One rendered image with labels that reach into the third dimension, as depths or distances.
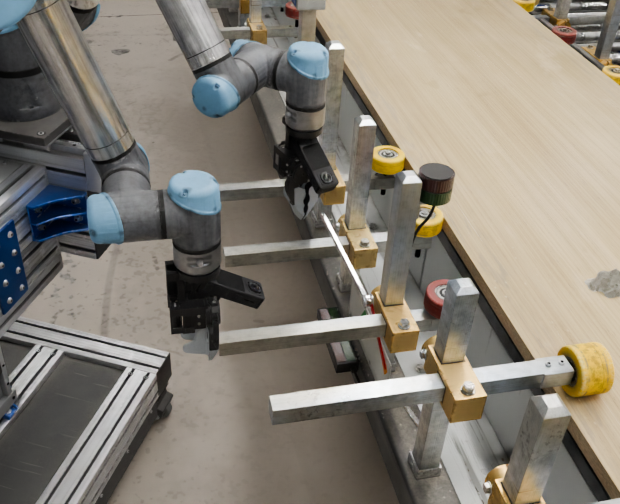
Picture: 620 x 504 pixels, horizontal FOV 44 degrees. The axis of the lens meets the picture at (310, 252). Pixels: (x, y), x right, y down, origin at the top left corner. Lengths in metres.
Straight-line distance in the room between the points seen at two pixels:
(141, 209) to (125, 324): 1.56
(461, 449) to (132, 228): 0.76
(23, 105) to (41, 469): 0.89
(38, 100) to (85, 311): 1.24
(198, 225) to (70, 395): 1.12
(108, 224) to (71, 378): 1.14
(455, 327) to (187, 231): 0.41
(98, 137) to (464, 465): 0.87
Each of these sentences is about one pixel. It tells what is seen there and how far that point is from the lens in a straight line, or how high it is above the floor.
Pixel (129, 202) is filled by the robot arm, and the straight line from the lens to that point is 1.14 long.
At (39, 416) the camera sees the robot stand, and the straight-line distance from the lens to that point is 2.16.
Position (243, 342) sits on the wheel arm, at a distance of 1.34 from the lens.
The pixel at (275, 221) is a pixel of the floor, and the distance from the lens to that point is 3.14.
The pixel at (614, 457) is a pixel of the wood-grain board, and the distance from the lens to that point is 1.23.
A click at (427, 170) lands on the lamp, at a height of 1.14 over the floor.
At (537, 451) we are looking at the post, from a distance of 0.96.
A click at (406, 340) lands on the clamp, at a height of 0.85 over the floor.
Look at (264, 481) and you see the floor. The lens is 2.21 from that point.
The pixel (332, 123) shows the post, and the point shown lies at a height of 0.98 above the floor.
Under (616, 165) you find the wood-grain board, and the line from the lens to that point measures 1.95.
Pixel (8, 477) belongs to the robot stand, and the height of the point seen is 0.21.
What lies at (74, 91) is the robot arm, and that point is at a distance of 1.17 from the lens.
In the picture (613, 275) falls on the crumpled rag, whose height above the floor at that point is 0.92.
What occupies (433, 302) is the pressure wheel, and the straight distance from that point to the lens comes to 1.38.
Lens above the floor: 1.78
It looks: 37 degrees down
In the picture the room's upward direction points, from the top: 4 degrees clockwise
